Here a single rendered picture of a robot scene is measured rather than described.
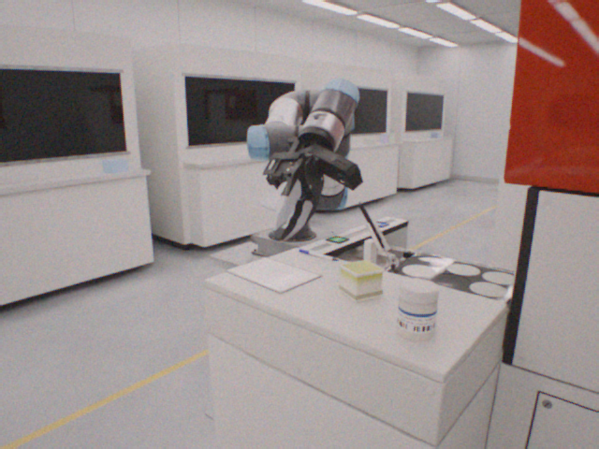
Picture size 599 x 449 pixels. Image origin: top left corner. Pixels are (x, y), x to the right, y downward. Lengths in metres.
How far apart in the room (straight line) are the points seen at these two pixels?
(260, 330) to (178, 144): 3.44
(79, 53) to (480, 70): 7.58
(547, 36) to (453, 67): 8.86
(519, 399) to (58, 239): 3.22
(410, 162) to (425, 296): 6.93
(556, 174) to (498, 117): 8.49
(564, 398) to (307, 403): 0.55
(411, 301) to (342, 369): 0.19
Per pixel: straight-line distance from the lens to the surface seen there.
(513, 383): 1.11
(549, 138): 0.95
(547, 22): 0.97
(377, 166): 6.61
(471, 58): 9.69
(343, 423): 0.92
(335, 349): 0.84
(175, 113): 4.28
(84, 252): 3.73
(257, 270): 1.12
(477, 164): 9.58
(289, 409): 1.02
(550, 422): 1.14
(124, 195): 3.80
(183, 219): 4.40
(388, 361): 0.79
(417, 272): 1.33
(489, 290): 1.27
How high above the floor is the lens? 1.36
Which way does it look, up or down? 16 degrees down
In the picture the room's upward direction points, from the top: straight up
